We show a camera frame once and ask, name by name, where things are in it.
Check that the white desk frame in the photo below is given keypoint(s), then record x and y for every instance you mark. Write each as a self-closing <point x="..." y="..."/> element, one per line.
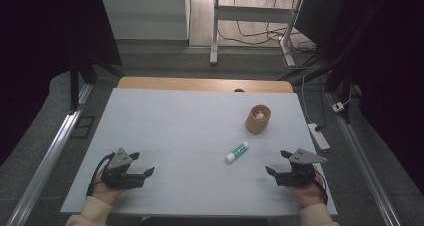
<point x="253" y="14"/>

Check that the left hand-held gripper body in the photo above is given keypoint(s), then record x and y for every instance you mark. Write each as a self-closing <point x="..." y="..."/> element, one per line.
<point x="117" y="161"/>

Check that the white power strip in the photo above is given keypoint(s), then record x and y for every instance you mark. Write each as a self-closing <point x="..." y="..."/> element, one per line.
<point x="319" y="136"/>

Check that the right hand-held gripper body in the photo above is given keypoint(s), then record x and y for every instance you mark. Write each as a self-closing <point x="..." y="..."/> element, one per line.
<point x="301" y="157"/>

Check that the small white thing in cup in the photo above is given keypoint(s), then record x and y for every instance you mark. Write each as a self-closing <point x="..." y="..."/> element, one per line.
<point x="259" y="115"/>

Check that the dark curtain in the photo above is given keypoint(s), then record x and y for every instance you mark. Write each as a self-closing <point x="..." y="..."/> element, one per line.
<point x="393" y="69"/>
<point x="36" y="52"/>

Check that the white cabinet panel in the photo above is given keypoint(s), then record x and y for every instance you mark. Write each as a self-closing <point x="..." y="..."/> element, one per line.
<point x="143" y="14"/>

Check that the person's left hand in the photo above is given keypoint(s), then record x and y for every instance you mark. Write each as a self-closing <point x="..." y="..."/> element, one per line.
<point x="105" y="192"/>

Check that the dark floor grid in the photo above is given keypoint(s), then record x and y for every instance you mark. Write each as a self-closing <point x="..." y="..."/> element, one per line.
<point x="83" y="126"/>

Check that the brown round cup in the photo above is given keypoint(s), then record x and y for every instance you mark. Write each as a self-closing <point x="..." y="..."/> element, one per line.
<point x="255" y="125"/>

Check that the small white adapter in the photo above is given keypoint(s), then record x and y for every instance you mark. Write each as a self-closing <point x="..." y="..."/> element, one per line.
<point x="338" y="107"/>

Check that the aluminium rail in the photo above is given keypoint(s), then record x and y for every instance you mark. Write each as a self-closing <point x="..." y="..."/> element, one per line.
<point x="46" y="156"/>
<point x="363" y="159"/>

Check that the white table cover sheet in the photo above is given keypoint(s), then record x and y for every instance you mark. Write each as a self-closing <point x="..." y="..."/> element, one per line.
<point x="183" y="126"/>

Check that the person's right hand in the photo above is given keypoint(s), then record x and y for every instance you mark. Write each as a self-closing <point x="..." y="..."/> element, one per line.
<point x="310" y="194"/>

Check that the white and green glue stick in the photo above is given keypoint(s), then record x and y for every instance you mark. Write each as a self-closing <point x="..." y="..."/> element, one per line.
<point x="237" y="151"/>

